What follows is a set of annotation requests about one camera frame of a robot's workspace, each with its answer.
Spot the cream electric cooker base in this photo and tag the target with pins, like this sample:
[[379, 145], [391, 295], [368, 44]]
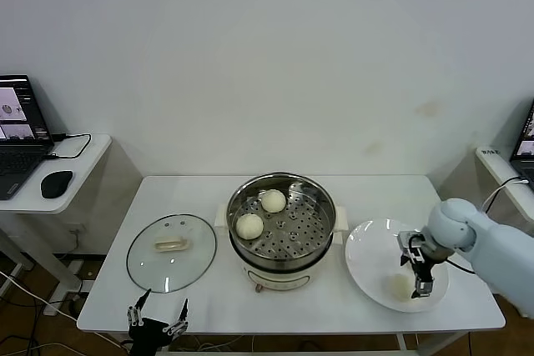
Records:
[[277, 279]]

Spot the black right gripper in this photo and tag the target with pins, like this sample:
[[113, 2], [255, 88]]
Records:
[[423, 268]]

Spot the white side table with label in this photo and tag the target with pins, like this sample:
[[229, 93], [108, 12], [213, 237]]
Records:
[[496, 164]]

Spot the white side table with mouse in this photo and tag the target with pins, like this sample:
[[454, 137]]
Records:
[[83, 172]]

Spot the black computer mouse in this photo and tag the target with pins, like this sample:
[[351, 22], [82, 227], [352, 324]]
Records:
[[56, 184]]

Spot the black laptop with grey keyboard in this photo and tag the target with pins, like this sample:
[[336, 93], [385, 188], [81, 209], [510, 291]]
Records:
[[21, 156]]

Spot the black laptop with pink screen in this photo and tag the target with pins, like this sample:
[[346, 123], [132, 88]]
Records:
[[526, 143]]

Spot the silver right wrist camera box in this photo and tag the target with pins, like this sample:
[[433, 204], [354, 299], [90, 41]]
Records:
[[406, 241]]

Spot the stainless steel steamer basket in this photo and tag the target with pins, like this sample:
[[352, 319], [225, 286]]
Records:
[[300, 227]]

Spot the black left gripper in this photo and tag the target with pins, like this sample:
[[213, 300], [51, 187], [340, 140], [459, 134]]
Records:
[[148, 333]]

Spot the round white plate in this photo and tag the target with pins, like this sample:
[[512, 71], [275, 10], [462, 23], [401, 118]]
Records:
[[367, 256]]

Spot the white wall socket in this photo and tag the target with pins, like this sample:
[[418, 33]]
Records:
[[77, 229]]

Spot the white steamed baozi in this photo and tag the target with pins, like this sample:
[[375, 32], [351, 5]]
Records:
[[250, 227], [273, 201], [396, 287]]

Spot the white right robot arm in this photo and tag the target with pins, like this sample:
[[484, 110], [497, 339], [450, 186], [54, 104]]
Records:
[[492, 247]]

